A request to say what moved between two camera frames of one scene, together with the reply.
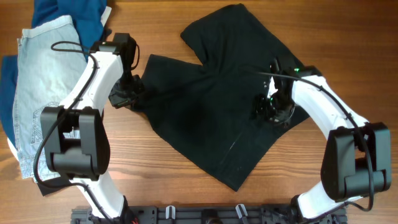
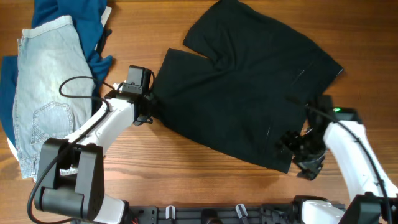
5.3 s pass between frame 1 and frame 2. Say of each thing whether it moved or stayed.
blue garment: stayed
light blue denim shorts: stayed
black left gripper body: moved
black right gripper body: moved
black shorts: moved
